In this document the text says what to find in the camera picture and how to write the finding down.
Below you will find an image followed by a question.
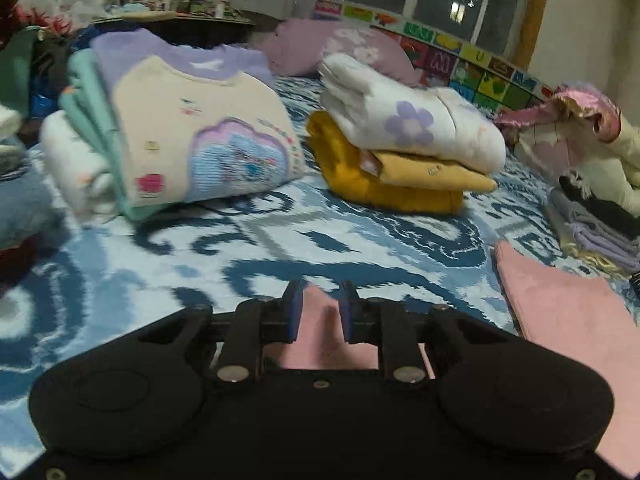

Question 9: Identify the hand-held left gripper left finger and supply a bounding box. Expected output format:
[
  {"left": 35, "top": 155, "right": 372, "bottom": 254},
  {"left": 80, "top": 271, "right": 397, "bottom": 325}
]
[{"left": 137, "top": 279, "right": 306, "bottom": 392}]

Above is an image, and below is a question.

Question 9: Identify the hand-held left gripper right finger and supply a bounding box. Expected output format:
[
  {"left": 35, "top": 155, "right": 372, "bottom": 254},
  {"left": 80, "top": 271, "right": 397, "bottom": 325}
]
[{"left": 339, "top": 280, "right": 496, "bottom": 386}]

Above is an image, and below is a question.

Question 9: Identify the blue white patterned bedsheet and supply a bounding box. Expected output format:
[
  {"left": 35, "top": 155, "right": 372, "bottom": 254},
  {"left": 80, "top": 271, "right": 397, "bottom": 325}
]
[{"left": 0, "top": 75, "right": 640, "bottom": 461}]

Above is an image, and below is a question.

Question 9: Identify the mustard folded garment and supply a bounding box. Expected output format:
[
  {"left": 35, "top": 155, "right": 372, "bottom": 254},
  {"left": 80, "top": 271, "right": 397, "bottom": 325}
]
[{"left": 306, "top": 110, "right": 465, "bottom": 213}]

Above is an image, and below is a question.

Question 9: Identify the white floral folded garment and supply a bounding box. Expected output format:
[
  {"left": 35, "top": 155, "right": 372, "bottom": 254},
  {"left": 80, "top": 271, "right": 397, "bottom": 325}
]
[{"left": 318, "top": 52, "right": 507, "bottom": 175}]

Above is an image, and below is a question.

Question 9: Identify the grey folded garment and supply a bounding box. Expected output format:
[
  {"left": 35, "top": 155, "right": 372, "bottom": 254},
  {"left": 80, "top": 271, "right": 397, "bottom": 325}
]
[{"left": 547, "top": 187, "right": 640, "bottom": 246}]

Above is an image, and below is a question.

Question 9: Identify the pale yellow folded garment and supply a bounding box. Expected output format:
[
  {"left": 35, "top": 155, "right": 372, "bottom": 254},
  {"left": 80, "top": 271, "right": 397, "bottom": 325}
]
[{"left": 560, "top": 230, "right": 633, "bottom": 278}]

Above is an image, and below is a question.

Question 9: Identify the lavender folded garment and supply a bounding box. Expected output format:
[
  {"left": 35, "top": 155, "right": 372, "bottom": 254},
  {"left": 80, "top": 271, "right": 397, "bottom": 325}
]
[{"left": 570, "top": 220, "right": 640, "bottom": 261}]

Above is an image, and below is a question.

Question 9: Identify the purple floral pillow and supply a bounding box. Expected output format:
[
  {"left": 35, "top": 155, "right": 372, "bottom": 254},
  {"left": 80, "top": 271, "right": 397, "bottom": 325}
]
[{"left": 260, "top": 17, "right": 421, "bottom": 86}]

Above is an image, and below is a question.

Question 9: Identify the colourful alphabet mat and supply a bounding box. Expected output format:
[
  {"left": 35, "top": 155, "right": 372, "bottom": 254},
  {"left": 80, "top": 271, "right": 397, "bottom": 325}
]
[{"left": 314, "top": 0, "right": 556, "bottom": 111}]

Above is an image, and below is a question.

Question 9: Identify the black folded garment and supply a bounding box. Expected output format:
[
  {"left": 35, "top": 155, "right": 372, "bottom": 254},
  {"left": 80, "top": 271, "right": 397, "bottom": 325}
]
[{"left": 559, "top": 172, "right": 640, "bottom": 238}]

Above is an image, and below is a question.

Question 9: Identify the mint green folded garment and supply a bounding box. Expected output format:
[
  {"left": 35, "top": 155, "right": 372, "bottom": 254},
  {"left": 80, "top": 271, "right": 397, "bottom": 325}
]
[{"left": 59, "top": 50, "right": 166, "bottom": 222}]

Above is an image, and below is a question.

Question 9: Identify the blue fuzzy cloth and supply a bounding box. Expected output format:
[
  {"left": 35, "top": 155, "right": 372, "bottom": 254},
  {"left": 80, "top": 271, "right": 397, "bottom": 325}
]
[{"left": 0, "top": 155, "right": 68, "bottom": 251}]

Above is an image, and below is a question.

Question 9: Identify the dark cluttered table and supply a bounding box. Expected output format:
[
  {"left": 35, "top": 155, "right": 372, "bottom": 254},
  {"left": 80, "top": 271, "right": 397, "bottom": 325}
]
[{"left": 92, "top": 10, "right": 256, "bottom": 48}]

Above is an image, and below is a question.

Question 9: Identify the cream and pink garment pile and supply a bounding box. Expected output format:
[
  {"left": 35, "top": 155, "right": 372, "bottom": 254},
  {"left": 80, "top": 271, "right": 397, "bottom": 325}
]
[{"left": 492, "top": 82, "right": 640, "bottom": 218}]

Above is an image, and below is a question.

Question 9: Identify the green cloth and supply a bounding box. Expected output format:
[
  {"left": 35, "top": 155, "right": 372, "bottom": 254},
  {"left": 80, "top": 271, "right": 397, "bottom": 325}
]
[{"left": 0, "top": 25, "right": 48, "bottom": 121}]

